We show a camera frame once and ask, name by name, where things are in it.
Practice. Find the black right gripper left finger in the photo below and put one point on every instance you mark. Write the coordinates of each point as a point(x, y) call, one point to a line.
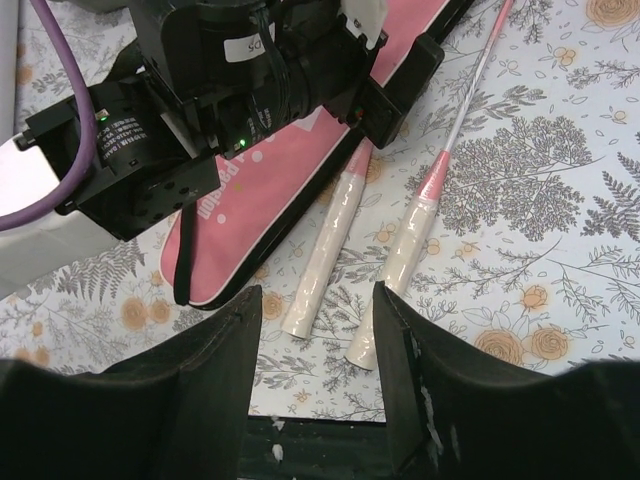
point(176, 411)

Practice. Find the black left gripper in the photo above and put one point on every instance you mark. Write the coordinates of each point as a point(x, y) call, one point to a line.
point(320, 59)

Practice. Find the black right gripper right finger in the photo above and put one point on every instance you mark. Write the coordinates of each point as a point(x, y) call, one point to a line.
point(455, 412)

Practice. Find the badminton racket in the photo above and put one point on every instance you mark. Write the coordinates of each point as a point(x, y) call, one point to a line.
point(345, 200)
point(420, 214)

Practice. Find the pink racket cover bag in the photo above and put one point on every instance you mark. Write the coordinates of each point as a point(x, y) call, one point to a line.
point(217, 244)

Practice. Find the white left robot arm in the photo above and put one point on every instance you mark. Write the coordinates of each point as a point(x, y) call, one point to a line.
point(203, 80)

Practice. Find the floral table mat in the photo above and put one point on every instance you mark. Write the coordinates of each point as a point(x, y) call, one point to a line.
point(534, 257)

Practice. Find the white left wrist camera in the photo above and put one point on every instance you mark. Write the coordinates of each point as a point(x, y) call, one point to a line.
point(368, 16)

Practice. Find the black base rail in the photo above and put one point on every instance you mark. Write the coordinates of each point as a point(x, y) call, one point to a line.
point(295, 448)

